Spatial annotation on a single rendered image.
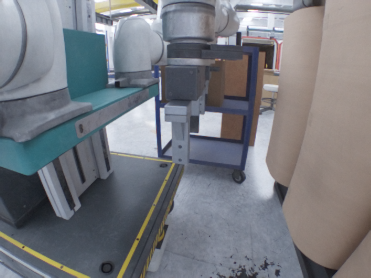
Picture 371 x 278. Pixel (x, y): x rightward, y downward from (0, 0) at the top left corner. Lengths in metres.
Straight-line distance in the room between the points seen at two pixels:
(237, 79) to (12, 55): 1.64
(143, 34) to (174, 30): 0.44
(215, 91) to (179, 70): 0.91
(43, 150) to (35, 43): 0.17
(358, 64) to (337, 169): 0.28
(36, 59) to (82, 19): 0.45
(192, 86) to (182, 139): 0.08
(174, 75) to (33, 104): 0.23
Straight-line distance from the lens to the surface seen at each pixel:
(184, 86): 0.27
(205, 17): 0.30
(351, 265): 0.60
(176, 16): 0.30
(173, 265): 0.92
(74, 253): 0.64
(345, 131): 0.58
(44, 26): 0.34
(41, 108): 0.35
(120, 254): 0.60
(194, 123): 0.41
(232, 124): 1.82
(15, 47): 0.28
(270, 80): 3.71
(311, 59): 0.91
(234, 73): 1.73
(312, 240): 0.76
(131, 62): 0.70
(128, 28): 0.72
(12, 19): 0.27
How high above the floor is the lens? 0.82
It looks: 22 degrees down
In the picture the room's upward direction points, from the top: straight up
